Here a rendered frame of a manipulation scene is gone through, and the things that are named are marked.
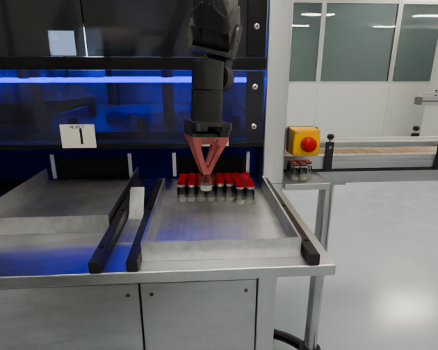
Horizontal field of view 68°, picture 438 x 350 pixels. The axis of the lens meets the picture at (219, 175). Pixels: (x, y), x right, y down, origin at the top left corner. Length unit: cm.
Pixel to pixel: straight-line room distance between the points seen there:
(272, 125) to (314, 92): 492
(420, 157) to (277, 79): 56
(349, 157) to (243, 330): 64
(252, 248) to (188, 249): 10
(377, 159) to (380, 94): 515
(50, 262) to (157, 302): 53
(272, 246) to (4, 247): 47
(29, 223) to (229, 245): 38
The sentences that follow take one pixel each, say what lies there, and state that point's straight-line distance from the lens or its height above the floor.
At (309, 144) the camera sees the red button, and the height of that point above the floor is 100.
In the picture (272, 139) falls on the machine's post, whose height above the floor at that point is 100.
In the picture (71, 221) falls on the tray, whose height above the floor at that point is 90.
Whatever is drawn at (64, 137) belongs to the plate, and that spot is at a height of 102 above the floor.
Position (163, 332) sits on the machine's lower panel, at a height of 40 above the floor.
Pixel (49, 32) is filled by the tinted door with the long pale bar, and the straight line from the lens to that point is 92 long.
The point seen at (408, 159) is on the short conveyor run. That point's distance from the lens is 118.
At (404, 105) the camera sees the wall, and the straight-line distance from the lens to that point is 650.
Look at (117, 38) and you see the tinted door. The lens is 88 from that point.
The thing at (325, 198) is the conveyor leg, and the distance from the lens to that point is 114.
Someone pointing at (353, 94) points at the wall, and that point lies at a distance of 604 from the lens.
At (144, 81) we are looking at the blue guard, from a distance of 85.
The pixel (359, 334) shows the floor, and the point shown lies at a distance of 184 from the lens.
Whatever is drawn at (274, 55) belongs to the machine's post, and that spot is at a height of 121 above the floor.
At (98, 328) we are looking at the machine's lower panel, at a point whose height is 43.
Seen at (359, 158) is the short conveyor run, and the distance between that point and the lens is 110.
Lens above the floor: 117
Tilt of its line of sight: 17 degrees down
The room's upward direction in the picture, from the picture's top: straight up
